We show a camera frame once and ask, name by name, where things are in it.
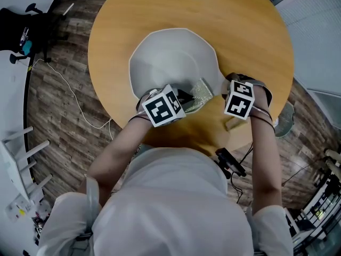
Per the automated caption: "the black high-back office chair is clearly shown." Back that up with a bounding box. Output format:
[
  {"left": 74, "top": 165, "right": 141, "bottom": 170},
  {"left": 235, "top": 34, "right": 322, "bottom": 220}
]
[{"left": 0, "top": 3, "right": 70, "bottom": 63}]

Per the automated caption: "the round wooden table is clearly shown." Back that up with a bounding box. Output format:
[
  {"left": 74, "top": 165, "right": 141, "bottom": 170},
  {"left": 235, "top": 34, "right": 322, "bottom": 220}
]
[{"left": 87, "top": 0, "right": 295, "bottom": 157}]

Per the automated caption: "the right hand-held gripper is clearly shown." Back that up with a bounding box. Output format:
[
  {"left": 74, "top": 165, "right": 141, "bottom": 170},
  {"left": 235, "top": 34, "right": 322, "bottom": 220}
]
[{"left": 221, "top": 73, "right": 273, "bottom": 121}]

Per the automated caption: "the wire mesh waste bin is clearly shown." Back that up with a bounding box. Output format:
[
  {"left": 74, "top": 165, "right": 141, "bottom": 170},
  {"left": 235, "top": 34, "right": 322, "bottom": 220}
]
[{"left": 274, "top": 101, "right": 296, "bottom": 138}]

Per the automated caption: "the black waist-mounted device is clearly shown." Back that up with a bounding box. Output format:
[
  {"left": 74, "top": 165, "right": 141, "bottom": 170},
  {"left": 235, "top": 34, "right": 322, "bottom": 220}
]
[{"left": 215, "top": 147, "right": 247, "bottom": 180}]

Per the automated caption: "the beige sponge block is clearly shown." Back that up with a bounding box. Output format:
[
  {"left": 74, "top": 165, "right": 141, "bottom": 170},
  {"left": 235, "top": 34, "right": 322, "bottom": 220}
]
[{"left": 225, "top": 116, "right": 251, "bottom": 132}]

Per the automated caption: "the person's white shirt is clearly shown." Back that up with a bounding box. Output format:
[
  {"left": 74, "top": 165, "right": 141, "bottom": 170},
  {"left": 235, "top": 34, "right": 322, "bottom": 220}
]
[{"left": 37, "top": 147, "right": 294, "bottom": 256}]

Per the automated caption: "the person's right forearm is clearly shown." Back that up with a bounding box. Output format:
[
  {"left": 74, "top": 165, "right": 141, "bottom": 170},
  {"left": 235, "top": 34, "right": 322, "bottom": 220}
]
[{"left": 247, "top": 94, "right": 283, "bottom": 215}]

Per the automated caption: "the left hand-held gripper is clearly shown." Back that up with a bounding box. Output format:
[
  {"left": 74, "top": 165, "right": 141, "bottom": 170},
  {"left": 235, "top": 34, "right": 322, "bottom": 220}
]
[{"left": 135, "top": 84, "right": 194, "bottom": 127}]

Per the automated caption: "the long white floor cable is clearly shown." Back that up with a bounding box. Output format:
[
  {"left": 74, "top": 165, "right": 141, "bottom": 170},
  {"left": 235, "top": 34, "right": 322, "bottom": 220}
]
[{"left": 28, "top": 58, "right": 114, "bottom": 141}]

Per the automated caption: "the person's left forearm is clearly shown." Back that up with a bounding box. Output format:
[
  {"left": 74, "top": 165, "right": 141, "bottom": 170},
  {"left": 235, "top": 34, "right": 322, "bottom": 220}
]
[{"left": 86, "top": 115, "right": 155, "bottom": 205}]

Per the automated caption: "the clear plastic bottle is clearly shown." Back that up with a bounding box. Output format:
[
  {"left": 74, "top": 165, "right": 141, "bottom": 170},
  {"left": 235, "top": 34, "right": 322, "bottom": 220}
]
[{"left": 19, "top": 27, "right": 29, "bottom": 47}]

